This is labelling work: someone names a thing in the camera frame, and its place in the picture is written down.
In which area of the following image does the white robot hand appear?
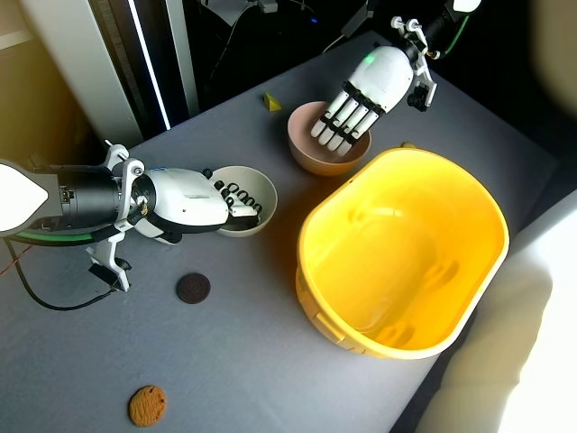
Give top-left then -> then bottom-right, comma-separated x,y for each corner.
309,44 -> 416,158
133,167 -> 264,246

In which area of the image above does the small white bowl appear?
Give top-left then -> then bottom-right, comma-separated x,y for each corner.
205,165 -> 279,239

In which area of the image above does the large pink bowl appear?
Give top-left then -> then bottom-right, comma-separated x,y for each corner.
287,101 -> 373,178

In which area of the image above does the large yellow plastic tub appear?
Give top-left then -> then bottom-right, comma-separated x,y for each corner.
295,147 -> 511,361

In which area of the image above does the dark chocolate sandwich cookie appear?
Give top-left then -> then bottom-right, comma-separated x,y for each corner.
175,272 -> 212,305

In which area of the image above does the grey table cloth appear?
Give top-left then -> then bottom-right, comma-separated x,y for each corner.
0,31 -> 560,433

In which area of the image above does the blurry beige rounded shell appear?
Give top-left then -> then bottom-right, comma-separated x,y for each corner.
529,0 -> 577,118

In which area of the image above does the white slanted panel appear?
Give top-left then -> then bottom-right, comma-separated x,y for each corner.
17,0 -> 145,148

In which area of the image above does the brown chocolate chip cookie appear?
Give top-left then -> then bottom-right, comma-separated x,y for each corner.
128,384 -> 169,428

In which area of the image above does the white rounded shell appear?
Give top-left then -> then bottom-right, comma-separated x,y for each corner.
413,252 -> 577,433

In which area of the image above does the grey-white post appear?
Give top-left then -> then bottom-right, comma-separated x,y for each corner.
164,0 -> 200,117

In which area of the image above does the black frame with light strip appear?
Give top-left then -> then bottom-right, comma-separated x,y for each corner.
87,0 -> 190,132

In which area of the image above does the black cable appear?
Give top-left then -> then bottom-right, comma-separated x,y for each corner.
4,238 -> 116,312

